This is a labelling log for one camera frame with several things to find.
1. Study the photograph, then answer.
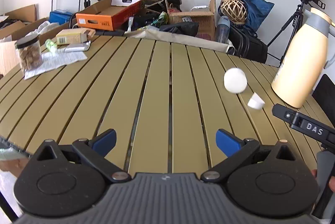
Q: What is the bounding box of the beige canvas cart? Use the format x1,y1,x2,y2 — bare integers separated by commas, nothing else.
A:
124,25,236,54

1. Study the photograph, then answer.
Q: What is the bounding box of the black camera tripod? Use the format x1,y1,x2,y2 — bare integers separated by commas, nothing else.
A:
267,0,326,68

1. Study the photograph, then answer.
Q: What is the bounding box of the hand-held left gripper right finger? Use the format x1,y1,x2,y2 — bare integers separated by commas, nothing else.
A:
200,129,297,184

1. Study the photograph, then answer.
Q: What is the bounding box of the black folded cloth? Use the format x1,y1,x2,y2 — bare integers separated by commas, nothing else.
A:
159,22,200,37

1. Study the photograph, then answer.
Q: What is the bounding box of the white plastic bag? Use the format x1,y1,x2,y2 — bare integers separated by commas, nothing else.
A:
38,21,59,35

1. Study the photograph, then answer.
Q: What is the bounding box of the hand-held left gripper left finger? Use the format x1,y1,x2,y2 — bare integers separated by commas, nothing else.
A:
35,129,132,184

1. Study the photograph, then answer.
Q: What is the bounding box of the orange cardboard box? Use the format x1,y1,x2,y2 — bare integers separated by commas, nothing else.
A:
76,0,145,31

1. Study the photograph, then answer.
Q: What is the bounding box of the clear jar with black lid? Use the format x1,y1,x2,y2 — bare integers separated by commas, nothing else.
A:
15,36,44,71

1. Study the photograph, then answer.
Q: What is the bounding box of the green patterned packet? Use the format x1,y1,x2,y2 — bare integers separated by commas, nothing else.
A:
153,12,168,26

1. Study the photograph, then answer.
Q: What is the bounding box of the open cardboard box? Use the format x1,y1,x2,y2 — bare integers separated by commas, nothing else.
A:
0,4,57,75

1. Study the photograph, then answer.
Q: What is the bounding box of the blue cloth bag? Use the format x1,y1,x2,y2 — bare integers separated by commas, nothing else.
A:
218,0,275,36

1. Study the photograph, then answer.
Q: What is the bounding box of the small tan carton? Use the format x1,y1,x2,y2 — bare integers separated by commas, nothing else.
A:
56,28,96,45

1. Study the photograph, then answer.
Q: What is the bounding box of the black folding chair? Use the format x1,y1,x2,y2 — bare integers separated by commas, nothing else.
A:
313,74,335,115

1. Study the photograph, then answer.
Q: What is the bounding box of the woven rattan ball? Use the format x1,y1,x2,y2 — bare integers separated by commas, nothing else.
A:
220,0,248,24

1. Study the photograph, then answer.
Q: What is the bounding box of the cream thermos jug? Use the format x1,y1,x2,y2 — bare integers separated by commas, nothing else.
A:
271,8,335,109

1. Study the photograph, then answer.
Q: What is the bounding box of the small blue box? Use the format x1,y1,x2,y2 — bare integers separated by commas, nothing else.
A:
50,10,74,24

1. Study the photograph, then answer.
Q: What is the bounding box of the printed paper sheet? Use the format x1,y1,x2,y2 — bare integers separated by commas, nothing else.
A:
24,51,88,80

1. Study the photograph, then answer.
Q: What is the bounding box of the black luggage bag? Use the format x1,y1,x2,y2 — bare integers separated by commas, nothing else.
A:
228,25,269,64

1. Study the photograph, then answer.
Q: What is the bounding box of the torn white cup piece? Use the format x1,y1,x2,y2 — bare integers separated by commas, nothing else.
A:
247,92,265,110

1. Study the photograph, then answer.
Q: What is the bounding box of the brown cardboard box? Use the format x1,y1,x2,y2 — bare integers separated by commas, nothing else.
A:
167,0,216,40

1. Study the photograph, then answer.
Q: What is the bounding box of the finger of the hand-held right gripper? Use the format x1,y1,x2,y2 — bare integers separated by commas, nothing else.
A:
272,104,301,128

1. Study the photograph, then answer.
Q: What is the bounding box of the small green bottle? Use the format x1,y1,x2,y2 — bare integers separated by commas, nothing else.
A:
44,39,57,53

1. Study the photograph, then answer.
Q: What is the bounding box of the silver foil pack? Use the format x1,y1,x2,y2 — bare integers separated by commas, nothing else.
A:
57,41,91,53

